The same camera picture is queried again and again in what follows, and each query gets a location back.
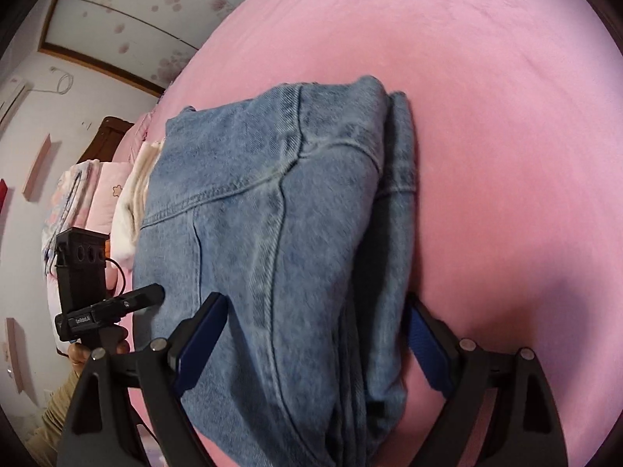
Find person's left hand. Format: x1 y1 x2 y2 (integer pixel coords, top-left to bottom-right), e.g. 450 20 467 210
67 338 131 367

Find pink bed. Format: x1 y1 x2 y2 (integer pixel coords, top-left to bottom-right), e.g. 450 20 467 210
114 0 623 467

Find white air conditioner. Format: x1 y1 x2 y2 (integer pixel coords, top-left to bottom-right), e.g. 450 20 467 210
0 75 30 130

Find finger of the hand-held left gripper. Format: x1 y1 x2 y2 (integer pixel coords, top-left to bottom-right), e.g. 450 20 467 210
97 283 165 324

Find dark wooden headboard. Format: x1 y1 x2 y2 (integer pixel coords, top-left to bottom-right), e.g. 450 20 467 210
78 116 134 163

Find white folded garment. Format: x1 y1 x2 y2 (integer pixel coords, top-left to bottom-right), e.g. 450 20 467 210
112 139 166 261

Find floral wardrobe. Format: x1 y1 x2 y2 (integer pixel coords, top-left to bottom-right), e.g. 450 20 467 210
39 0 259 98

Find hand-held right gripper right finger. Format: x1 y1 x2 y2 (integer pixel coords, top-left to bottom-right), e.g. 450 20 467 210
406 292 570 467

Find white wall cable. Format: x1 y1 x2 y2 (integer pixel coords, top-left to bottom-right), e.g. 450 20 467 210
49 65 75 94

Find floral folded quilt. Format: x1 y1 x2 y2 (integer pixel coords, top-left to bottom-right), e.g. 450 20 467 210
41 160 98 273

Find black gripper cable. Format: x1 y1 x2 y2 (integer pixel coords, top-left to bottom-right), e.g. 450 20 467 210
104 257 128 298

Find person's left forearm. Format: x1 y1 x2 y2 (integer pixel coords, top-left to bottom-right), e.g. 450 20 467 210
26 365 86 453

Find pink cartoon pillows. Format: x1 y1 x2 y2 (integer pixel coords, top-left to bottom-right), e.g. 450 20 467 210
88 160 134 234

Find pink wall shelf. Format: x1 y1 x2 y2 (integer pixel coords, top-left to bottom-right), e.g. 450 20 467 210
22 133 62 202
5 318 25 395

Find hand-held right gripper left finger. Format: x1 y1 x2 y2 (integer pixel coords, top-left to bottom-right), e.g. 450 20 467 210
56 293 229 467

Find blue denim jacket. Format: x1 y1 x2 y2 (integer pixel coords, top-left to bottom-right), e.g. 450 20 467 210
134 75 419 467

